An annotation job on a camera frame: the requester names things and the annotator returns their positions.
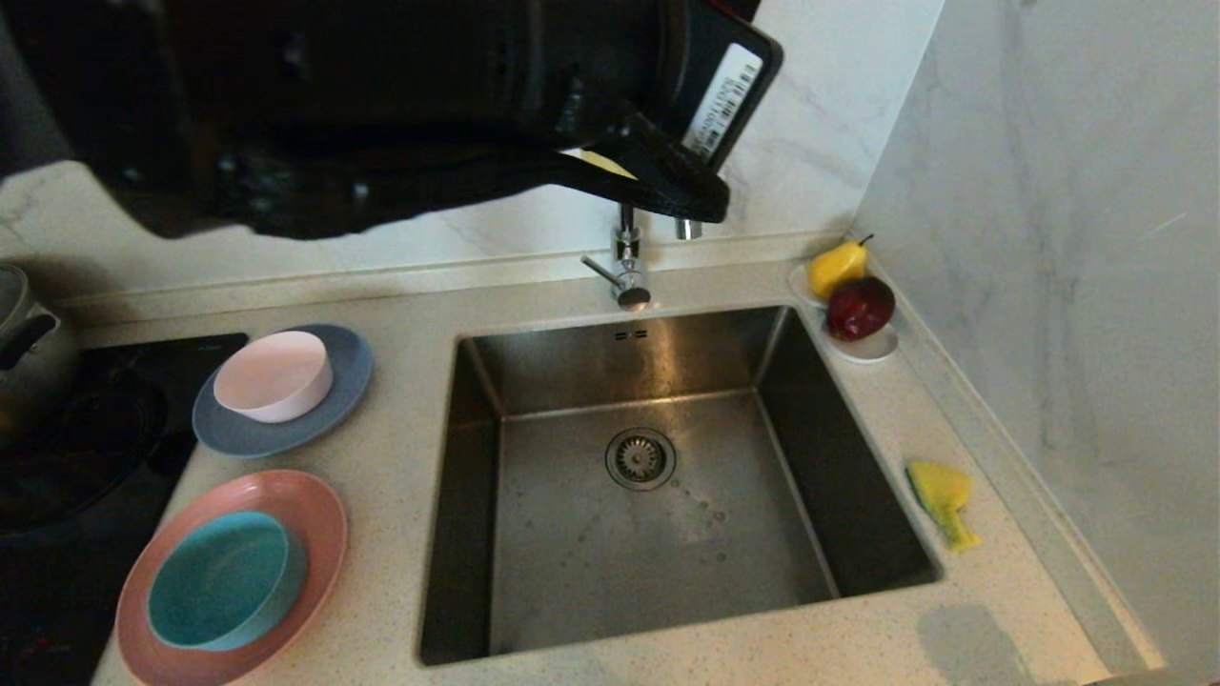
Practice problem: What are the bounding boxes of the chrome gooseneck faucet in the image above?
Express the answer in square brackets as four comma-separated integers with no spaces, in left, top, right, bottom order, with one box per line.
[582,202,703,311]

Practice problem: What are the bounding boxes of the orange dish soap bottle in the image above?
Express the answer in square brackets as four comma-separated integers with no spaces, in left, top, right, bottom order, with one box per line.
[579,149,640,182]

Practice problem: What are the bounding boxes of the stainless steel sink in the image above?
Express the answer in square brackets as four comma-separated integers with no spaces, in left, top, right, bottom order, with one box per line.
[417,305,945,666]

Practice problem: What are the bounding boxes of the yellow green sponge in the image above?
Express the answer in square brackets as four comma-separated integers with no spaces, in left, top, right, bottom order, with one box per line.
[905,461,983,552]

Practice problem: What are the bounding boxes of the round metal drain strainer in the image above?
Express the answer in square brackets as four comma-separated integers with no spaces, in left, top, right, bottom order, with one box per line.
[605,428,678,493]

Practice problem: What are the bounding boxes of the yellow pear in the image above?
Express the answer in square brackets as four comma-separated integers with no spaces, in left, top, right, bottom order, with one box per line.
[808,233,876,300]

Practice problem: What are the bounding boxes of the dark red apple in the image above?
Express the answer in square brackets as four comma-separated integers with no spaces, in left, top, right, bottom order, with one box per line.
[825,276,897,342]

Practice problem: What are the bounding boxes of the small white dish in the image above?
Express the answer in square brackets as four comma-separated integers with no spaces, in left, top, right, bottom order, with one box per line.
[788,264,900,364]

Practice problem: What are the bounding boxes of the blue grey plate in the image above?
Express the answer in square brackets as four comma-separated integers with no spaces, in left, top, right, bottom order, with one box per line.
[192,324,375,459]

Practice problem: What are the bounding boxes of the pale pink bowl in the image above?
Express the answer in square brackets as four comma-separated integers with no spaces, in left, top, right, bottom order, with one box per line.
[213,331,335,423]

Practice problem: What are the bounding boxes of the pink plate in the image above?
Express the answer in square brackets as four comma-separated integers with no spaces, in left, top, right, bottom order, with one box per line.
[114,470,348,686]

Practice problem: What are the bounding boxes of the teal bowl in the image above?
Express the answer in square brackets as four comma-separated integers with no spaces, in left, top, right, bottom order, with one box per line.
[147,512,309,653]

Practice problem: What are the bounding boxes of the black induction cooktop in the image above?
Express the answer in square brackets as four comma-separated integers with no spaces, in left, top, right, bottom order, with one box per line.
[0,333,249,686]

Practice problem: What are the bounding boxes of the metal pot black handle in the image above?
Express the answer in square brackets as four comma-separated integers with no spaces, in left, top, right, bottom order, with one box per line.
[0,264,82,444]

